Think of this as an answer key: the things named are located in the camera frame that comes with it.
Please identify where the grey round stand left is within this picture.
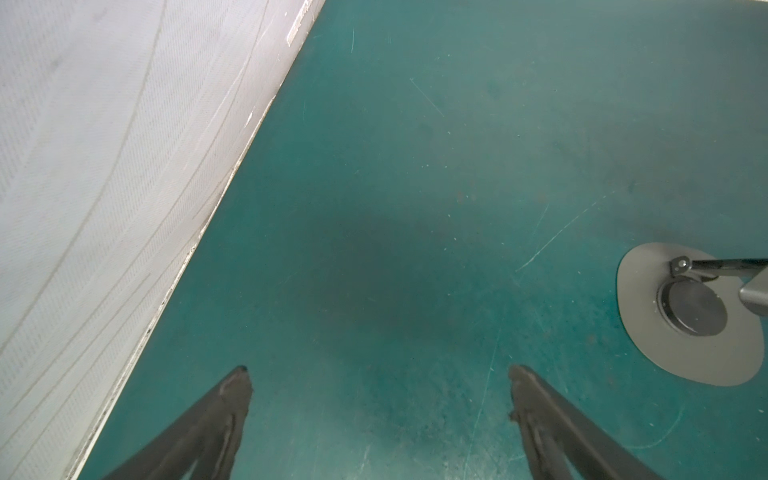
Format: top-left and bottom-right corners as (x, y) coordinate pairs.
(616, 243), (767, 387)

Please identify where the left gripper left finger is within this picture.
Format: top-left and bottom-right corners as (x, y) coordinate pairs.
(105, 366), (253, 480)

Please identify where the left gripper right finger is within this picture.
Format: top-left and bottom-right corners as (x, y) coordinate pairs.
(508, 365), (660, 480)

